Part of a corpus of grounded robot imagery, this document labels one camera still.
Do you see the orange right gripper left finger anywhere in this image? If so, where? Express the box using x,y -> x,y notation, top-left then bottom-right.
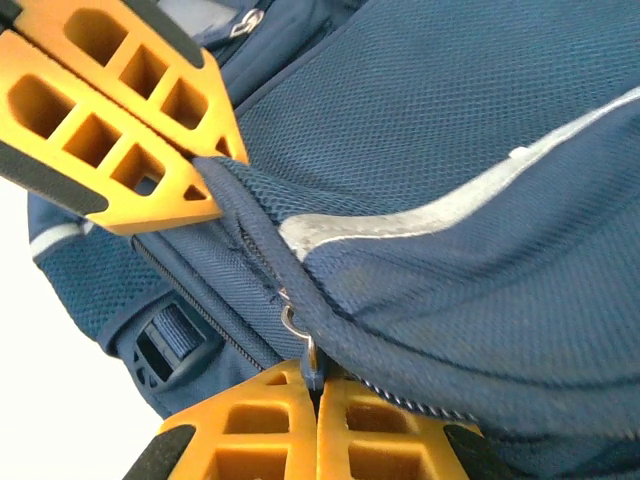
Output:
122,360 -> 319,480

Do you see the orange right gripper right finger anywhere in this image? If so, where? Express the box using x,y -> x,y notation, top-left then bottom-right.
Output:
315,377 -> 521,480

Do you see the navy blue backpack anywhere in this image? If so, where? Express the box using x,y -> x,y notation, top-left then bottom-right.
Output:
27,0 -> 640,480

